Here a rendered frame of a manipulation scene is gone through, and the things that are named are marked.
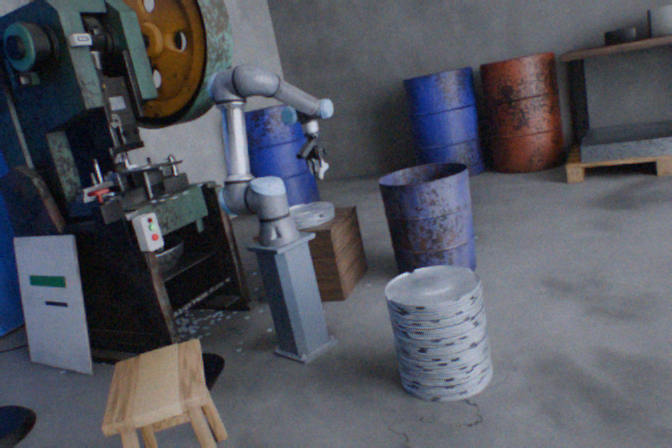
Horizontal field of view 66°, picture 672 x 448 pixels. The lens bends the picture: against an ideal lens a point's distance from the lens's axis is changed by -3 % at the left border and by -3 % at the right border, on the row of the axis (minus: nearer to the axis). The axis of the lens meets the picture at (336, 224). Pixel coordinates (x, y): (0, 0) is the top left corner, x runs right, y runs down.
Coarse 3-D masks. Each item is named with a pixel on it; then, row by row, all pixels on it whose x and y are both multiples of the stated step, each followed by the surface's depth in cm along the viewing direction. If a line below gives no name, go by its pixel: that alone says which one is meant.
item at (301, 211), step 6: (312, 204) 268; (318, 204) 265; (324, 204) 263; (330, 204) 260; (294, 210) 262; (300, 210) 258; (306, 210) 255; (312, 210) 253; (318, 210) 253; (324, 210) 249; (294, 216) 251; (300, 216) 248; (306, 216) 245; (312, 216) 244
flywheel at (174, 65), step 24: (168, 0) 235; (192, 0) 225; (144, 24) 242; (168, 24) 239; (192, 24) 229; (168, 48) 243; (192, 48) 237; (168, 72) 248; (192, 72) 237; (168, 96) 253; (192, 96) 242
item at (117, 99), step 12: (108, 84) 215; (120, 84) 221; (108, 96) 215; (120, 96) 220; (120, 108) 220; (120, 120) 219; (132, 120) 226; (96, 132) 219; (108, 132) 216; (120, 132) 217; (132, 132) 222; (96, 144) 222; (108, 144) 218; (120, 144) 219
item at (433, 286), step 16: (416, 272) 173; (432, 272) 170; (448, 272) 167; (464, 272) 165; (400, 288) 163; (416, 288) 159; (432, 288) 157; (448, 288) 155; (464, 288) 153; (400, 304) 152; (416, 304) 149; (432, 304) 146
